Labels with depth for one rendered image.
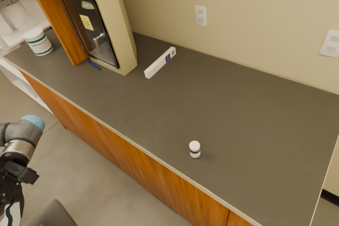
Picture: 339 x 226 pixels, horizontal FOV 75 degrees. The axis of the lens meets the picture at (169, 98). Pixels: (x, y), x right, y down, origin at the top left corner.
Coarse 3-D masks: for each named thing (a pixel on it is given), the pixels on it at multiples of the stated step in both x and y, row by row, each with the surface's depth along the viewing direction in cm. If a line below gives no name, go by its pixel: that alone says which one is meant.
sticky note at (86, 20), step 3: (81, 15) 112; (81, 18) 114; (84, 18) 113; (87, 18) 111; (84, 21) 115; (87, 21) 113; (84, 24) 117; (87, 24) 115; (90, 24) 113; (87, 27) 117; (90, 27) 115; (93, 30) 115
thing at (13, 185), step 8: (0, 160) 61; (8, 160) 61; (16, 160) 62; (24, 160) 62; (0, 168) 61; (0, 176) 55; (8, 176) 57; (0, 184) 54; (8, 184) 56; (16, 184) 58; (0, 192) 54; (8, 192) 55; (16, 192) 57; (0, 200) 55; (8, 200) 56
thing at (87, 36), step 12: (72, 0) 109; (84, 0) 102; (72, 12) 116; (84, 12) 109; (96, 12) 102; (96, 24) 109; (84, 36) 126; (96, 36) 117; (96, 48) 126; (108, 48) 117; (108, 60) 126
